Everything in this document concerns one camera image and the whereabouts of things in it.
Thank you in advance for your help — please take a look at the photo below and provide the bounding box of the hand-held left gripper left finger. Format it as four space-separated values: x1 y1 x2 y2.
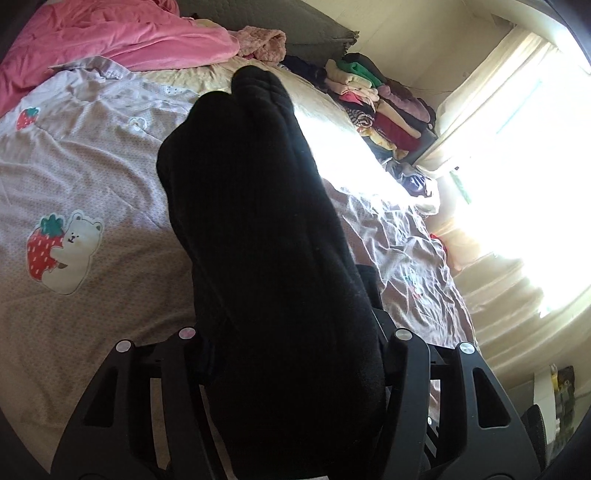
51 328 227 480

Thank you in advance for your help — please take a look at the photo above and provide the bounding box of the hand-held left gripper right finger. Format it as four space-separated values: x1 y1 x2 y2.
369 305 542 480

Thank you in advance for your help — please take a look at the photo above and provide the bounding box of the pile of folded clothes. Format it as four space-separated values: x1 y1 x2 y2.
322 52 438 155

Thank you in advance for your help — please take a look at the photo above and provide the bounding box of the black chair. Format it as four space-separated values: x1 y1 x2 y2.
521 401 557 467

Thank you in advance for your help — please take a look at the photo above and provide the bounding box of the blue and white cloth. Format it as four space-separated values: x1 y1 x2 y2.
385 159 441 215

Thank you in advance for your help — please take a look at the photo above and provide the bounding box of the cream curtain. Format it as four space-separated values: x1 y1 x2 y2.
413 21 591 384

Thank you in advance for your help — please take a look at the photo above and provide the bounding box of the lilac printed bed sheet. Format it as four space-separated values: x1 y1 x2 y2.
0 58 476 467

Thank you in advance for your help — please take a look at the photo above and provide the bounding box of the beige blanket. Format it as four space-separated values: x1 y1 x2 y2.
143 60 411 208

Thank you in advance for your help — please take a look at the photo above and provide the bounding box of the dark cloth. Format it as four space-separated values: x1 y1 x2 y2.
281 54 329 84

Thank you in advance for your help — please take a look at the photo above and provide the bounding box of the pink fuzzy cloth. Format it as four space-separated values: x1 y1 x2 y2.
237 27 288 62

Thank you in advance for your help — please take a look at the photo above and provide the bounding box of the pink plush blanket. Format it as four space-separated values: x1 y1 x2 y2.
0 0 241 118

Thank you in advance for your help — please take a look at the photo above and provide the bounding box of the grey padded headboard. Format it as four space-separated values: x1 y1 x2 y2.
178 0 361 61

